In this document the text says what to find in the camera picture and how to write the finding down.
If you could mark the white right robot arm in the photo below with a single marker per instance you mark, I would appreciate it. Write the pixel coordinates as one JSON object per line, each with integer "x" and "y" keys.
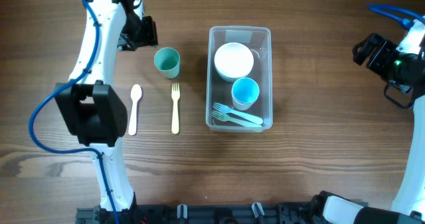
{"x": 401, "y": 66}

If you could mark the clear plastic container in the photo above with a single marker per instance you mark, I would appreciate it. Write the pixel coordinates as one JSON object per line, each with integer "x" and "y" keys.
{"x": 259, "y": 41}

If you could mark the white plate stack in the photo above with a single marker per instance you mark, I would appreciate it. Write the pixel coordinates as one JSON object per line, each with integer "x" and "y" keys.
{"x": 233, "y": 61}

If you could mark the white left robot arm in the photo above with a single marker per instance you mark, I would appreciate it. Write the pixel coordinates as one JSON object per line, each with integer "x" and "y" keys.
{"x": 92, "y": 110}

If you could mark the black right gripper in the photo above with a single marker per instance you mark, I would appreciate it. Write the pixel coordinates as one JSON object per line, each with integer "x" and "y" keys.
{"x": 370, "y": 53}

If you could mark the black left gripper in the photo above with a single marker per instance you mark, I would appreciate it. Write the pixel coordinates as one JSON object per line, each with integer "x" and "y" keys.
{"x": 146, "y": 32}

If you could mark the blue plastic cup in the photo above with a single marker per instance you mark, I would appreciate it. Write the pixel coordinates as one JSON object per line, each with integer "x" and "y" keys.
{"x": 245, "y": 91}

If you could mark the light blue plastic fork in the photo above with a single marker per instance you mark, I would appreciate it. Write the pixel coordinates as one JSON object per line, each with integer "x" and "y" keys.
{"x": 227, "y": 110}

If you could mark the white plastic spoon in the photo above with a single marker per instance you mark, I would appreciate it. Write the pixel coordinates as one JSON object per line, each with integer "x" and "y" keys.
{"x": 135, "y": 95}

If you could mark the green plastic cup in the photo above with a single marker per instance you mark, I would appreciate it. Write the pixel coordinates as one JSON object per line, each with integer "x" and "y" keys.
{"x": 167, "y": 61}

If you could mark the yellow plastic fork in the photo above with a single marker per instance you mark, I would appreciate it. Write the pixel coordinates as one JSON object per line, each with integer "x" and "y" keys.
{"x": 175, "y": 95}

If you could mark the light green plastic fork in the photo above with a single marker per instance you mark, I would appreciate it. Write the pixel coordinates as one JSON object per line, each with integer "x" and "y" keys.
{"x": 226, "y": 118}

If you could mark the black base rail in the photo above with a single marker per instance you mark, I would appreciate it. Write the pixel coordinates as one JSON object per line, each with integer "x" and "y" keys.
{"x": 254, "y": 213}

